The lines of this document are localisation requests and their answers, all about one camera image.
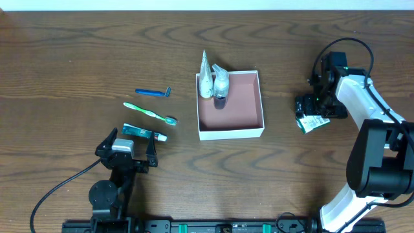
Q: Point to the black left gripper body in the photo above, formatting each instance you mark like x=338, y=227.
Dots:
x=128, y=162

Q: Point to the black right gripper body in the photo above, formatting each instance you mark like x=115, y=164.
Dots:
x=304, y=105

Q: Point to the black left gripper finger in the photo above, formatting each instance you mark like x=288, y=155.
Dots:
x=151, y=152
x=106, y=145

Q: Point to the green white soap box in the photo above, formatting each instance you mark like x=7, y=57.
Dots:
x=309, y=123

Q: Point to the green toothpaste tube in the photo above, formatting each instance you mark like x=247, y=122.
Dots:
x=129, y=129

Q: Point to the green white toothbrush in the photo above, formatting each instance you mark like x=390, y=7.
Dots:
x=167, y=120

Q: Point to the white hair product tube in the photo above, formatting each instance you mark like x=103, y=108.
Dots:
x=205, y=78

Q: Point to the clear pump bottle blue liquid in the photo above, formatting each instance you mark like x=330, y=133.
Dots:
x=220, y=87

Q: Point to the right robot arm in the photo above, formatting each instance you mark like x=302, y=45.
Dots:
x=379, y=170

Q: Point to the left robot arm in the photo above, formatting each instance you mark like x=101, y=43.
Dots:
x=110, y=198

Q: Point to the blue disposable razor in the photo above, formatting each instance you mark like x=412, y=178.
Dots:
x=166, y=93

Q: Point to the white cardboard box pink inside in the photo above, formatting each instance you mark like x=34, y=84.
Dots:
x=241, y=118

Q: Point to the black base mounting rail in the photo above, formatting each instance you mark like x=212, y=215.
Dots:
x=284, y=224

